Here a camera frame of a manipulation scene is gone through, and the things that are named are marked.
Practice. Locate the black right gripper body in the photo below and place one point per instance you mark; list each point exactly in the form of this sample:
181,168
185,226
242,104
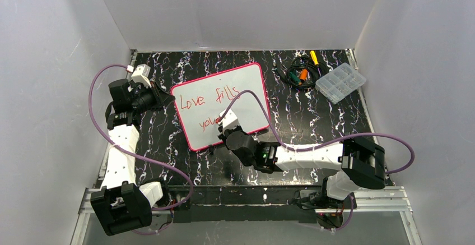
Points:
223,134

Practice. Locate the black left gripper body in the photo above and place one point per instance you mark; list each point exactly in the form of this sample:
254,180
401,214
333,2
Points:
158,97

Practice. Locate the pink framed whiteboard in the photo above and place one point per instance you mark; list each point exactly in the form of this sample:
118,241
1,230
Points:
200,102

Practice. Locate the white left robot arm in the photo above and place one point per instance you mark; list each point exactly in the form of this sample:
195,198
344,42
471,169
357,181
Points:
121,205

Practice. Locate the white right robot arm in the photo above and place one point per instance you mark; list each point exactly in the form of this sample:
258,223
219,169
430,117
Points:
358,162

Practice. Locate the clear plastic compartment box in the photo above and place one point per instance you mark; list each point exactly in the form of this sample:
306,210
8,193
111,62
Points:
340,82

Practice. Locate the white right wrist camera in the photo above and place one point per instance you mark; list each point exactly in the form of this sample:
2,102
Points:
227,121

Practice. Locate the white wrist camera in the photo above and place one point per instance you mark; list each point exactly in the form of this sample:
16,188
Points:
140,75
227,121

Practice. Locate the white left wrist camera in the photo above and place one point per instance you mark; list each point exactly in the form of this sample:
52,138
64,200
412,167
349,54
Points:
140,75

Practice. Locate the green cable connector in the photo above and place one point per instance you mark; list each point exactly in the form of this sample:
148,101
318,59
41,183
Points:
294,78

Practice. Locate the orange cable connector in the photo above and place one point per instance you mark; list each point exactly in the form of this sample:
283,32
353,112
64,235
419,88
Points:
303,76

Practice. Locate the yellow handled screwdriver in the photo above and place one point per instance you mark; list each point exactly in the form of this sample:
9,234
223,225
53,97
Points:
314,58

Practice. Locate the aluminium front frame rail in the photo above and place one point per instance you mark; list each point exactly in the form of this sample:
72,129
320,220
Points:
262,215

